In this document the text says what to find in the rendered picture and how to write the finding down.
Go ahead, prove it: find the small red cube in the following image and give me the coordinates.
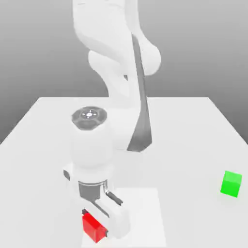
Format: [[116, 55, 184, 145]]
[[82, 212, 108, 244]]

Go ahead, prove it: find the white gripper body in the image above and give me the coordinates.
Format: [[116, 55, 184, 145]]
[[80, 194, 131, 239]]

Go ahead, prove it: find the small green cube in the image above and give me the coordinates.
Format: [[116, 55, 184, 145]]
[[220, 170, 243, 198]]

